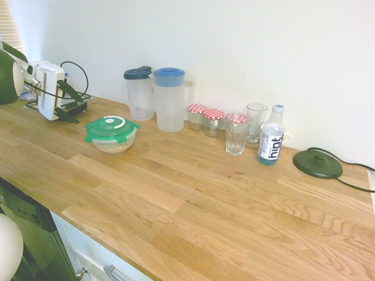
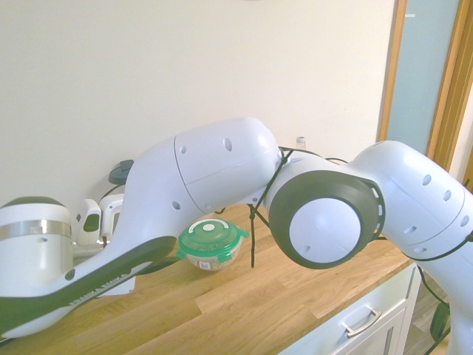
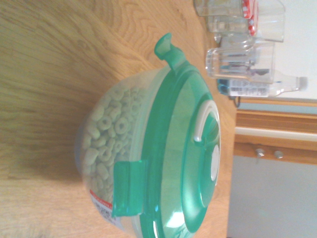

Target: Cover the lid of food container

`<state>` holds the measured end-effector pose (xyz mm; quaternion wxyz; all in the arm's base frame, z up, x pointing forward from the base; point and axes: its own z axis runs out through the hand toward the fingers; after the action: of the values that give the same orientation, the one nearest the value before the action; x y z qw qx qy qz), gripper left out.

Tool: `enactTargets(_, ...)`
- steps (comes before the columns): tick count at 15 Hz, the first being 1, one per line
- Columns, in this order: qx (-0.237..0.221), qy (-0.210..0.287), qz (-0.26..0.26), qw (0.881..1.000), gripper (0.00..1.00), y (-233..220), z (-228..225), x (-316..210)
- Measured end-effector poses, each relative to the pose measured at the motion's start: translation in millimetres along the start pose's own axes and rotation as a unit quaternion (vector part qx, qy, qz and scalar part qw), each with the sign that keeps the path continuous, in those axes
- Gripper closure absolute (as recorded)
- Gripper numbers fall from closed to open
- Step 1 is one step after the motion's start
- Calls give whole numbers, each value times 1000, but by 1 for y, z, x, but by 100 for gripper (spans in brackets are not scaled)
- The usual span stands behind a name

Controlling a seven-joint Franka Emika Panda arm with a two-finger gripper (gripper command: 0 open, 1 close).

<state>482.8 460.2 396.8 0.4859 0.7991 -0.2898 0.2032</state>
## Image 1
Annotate hint water bottle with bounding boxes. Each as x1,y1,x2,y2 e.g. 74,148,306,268
257,104,285,167

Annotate red checkered lid jar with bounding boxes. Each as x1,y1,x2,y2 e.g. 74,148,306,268
187,104,207,131
224,112,250,132
203,108,226,138

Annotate white cabinet front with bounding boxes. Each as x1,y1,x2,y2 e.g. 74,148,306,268
49,210,156,281

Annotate silver drawer handle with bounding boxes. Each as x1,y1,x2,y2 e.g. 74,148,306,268
103,264,132,281

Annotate stainless steel dishwasher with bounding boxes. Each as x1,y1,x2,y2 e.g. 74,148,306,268
0,177,77,281

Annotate green round container lid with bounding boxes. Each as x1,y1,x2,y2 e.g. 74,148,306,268
84,115,142,144

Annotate clear plastic food bowl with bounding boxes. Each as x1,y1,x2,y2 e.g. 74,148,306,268
90,128,138,155

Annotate window blind slats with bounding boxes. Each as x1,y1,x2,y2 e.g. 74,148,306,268
0,0,25,54

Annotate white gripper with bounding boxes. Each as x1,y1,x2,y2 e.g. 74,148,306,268
36,64,84,124

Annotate dark lidded plastic pitcher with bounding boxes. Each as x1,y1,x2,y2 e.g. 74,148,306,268
122,66,155,121

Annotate blue lidded plastic pitcher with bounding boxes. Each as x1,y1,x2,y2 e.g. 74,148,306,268
151,67,196,132

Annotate cereal rings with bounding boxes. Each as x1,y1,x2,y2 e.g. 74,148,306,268
95,140,132,155

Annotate faceted drinking glass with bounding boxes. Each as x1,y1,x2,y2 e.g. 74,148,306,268
224,121,251,156

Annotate white mug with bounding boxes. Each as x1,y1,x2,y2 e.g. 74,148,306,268
260,122,293,144

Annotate tall footed clear glass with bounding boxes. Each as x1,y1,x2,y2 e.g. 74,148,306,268
246,103,268,147

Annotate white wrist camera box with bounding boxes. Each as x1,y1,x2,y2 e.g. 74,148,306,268
26,60,50,80

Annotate dark round kettle base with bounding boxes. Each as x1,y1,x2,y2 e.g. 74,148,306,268
292,150,343,179

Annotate black kettle base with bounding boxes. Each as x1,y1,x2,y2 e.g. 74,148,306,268
304,147,375,193

